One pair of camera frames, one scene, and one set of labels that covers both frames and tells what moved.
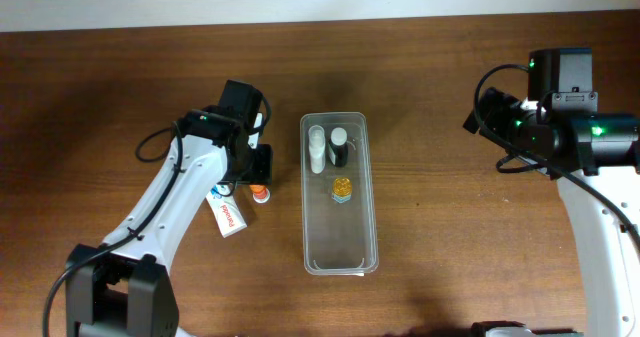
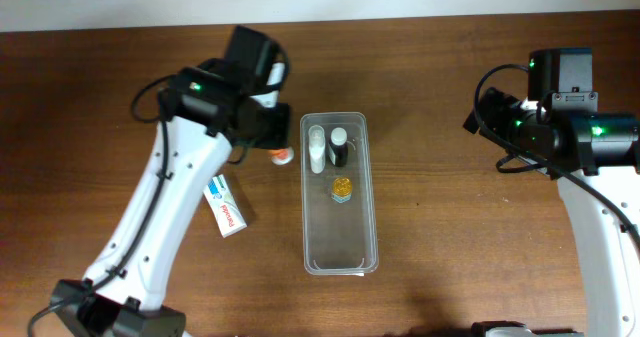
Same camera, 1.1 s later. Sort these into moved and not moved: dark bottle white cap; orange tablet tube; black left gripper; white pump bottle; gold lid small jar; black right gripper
Moved: orange tablet tube; black left gripper
Not moved: black right gripper; dark bottle white cap; gold lid small jar; white pump bottle
